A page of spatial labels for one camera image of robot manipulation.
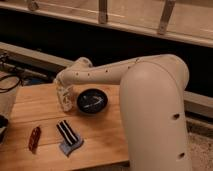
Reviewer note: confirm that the metal bracket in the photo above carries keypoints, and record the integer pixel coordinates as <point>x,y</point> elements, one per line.
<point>165,17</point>
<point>102,11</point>
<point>32,5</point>

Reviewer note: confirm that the metal bracket right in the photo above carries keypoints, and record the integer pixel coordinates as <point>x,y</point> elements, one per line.
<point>165,17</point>

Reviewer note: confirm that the dark object at left edge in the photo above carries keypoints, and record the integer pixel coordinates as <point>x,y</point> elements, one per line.
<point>3,126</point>

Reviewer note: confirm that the dark blue bowl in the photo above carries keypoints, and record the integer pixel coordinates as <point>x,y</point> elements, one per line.
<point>92,101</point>

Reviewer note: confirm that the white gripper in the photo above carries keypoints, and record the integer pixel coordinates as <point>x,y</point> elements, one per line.
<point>65,97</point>

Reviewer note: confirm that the metal bracket left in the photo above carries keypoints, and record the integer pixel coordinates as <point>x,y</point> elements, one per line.
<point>32,5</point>

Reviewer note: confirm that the metal bracket middle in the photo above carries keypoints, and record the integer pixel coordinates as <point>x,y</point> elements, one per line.
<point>102,11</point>

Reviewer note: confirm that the wooden table board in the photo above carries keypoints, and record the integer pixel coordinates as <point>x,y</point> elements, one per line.
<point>41,137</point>

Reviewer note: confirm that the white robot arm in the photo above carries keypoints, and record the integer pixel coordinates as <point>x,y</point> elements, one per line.
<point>151,96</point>

